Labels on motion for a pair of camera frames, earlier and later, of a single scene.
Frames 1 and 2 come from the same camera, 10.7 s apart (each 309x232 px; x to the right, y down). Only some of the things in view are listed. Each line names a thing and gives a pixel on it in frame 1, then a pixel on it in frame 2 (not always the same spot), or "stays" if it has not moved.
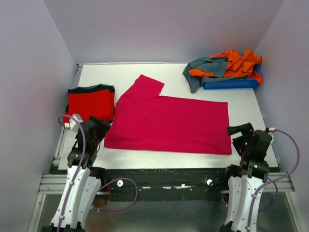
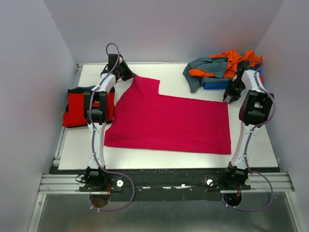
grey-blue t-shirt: (217, 65) stays
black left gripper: (103, 126) -> (129, 74)
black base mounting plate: (163, 184) stays
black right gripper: (247, 131) -> (234, 96)
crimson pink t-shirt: (142, 119) stays
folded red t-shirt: (100, 104) stays
